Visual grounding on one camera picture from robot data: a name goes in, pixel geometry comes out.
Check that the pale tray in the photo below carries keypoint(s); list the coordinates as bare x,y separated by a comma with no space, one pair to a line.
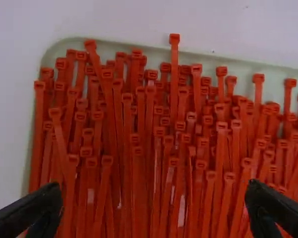
151,49

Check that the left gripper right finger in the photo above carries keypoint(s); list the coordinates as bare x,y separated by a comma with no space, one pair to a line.
280,215

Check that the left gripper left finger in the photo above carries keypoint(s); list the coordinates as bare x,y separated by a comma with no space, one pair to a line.
27,213

